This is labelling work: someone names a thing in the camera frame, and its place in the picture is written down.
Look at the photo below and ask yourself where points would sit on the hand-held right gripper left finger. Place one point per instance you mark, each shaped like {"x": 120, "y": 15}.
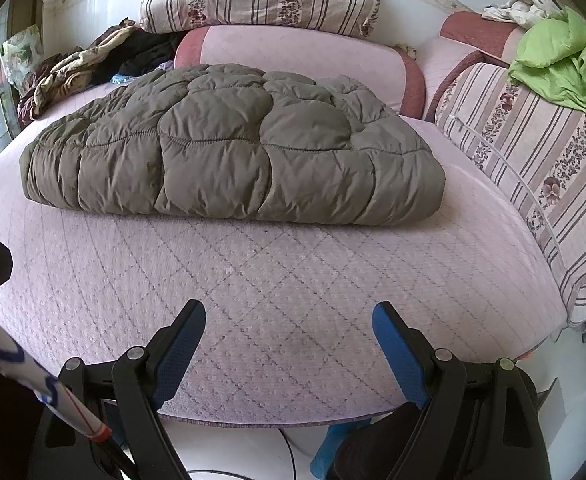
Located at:
{"x": 180, "y": 350}

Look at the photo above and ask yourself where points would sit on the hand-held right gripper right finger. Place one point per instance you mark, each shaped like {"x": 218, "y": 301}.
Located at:
{"x": 398, "y": 355}

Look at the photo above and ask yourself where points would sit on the olive quilted hooded jacket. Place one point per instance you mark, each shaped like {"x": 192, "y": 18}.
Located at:
{"x": 223, "y": 160}

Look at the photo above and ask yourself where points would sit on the black clothes pile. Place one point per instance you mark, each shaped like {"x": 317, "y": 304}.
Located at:
{"x": 148, "y": 55}

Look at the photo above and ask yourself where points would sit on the pink quilted bed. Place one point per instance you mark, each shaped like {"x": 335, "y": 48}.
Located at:
{"x": 273, "y": 300}

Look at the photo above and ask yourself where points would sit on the blue slipper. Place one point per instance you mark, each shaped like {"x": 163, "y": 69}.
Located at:
{"x": 323, "y": 455}

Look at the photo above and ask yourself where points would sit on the brown beige blanket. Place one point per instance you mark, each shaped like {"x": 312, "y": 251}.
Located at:
{"x": 68, "y": 75}

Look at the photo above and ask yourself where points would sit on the green floral pillow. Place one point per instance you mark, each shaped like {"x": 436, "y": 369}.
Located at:
{"x": 20, "y": 52}

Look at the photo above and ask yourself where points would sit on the clear thin tube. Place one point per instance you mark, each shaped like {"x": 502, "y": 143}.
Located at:
{"x": 523, "y": 180}

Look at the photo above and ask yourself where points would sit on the long striped floral cushion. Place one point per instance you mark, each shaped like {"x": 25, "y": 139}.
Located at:
{"x": 548, "y": 160}

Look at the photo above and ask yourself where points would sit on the pink bolster cushion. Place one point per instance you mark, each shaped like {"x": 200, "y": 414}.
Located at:
{"x": 298, "y": 50}
{"x": 473, "y": 30}

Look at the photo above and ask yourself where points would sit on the green cloth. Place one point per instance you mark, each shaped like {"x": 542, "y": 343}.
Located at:
{"x": 558, "y": 55}

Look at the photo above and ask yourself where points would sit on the white crumpled cloth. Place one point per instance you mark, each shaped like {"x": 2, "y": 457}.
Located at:
{"x": 523, "y": 2}

